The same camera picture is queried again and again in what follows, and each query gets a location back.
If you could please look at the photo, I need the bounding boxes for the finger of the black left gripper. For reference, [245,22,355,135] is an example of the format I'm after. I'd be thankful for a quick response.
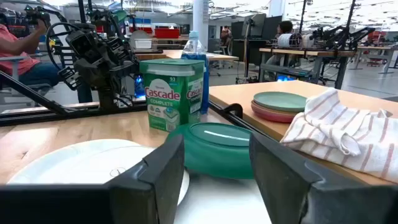
[58,66,82,91]
[107,37,131,63]

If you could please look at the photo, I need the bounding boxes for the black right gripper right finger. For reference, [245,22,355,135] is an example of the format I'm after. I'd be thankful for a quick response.
[248,132,323,224]

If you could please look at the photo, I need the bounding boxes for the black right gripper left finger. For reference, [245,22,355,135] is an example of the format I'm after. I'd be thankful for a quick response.
[107,133,187,224]

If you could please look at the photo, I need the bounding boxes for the white plate with logo underside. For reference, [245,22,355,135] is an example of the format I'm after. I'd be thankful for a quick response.
[30,145,190,207]

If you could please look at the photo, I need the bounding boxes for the dark green plate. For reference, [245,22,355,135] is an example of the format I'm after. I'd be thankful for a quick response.
[166,122,255,180]

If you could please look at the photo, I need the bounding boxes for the red storage bin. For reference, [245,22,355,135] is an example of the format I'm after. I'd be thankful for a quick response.
[154,27,181,40]

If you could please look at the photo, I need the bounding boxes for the person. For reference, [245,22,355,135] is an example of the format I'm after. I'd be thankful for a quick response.
[220,26,233,47]
[0,18,94,105]
[275,20,295,35]

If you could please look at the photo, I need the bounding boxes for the blue dish soap bottle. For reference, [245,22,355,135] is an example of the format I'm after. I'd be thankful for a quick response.
[181,30,210,115]

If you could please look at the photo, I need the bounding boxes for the pink small plate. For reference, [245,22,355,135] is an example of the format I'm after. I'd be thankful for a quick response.
[250,100,300,124]

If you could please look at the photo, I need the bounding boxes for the white striped dish towel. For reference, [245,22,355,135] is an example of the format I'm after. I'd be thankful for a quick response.
[279,87,398,184]

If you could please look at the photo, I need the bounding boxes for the white building column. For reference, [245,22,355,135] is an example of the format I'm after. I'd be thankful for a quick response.
[192,0,210,50]

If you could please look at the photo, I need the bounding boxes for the light green small plate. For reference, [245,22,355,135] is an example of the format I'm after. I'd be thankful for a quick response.
[252,91,308,114]

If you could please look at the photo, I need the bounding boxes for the black table clamp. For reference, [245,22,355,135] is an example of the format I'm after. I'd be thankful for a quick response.
[223,103,244,121]

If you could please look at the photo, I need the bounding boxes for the light wooden background table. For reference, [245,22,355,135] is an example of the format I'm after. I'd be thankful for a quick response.
[135,49,239,62]

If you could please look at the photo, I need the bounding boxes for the tan wooden desk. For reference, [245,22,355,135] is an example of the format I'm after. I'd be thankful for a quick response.
[208,80,398,187]

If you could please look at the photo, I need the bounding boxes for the grey-backed computer monitor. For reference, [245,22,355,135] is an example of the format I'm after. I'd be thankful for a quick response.
[241,12,267,38]

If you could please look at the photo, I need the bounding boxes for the wooden workbench with metal legs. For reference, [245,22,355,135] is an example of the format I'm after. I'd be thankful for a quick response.
[259,46,358,91]

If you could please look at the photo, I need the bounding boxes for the black computer monitor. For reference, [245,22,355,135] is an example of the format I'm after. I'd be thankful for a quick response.
[264,15,283,40]

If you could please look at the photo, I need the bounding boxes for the black background robot arms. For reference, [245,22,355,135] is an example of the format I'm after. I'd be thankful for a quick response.
[309,26,377,50]

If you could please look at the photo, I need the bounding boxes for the black aluminium table frame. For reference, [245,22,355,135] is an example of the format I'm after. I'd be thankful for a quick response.
[0,70,280,144]

